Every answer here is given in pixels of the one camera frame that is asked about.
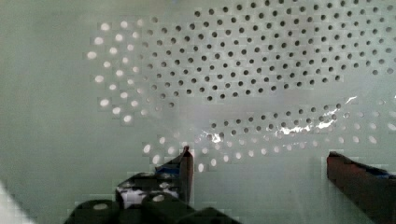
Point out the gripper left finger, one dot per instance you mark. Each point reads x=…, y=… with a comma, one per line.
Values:
x=174, y=177

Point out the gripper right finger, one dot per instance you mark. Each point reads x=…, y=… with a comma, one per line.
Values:
x=371, y=189

